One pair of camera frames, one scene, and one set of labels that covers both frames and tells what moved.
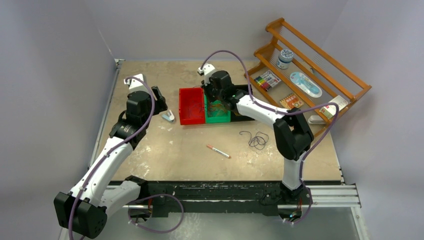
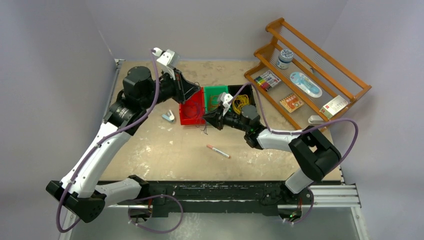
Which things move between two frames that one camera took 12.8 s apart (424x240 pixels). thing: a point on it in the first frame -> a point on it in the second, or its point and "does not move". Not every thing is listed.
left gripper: (159, 105) -> (183, 88)
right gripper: (206, 88) -> (216, 119)
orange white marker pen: (218, 151) does not move
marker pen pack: (267, 80) does not move
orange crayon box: (291, 101) does not move
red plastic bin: (191, 101) does not move
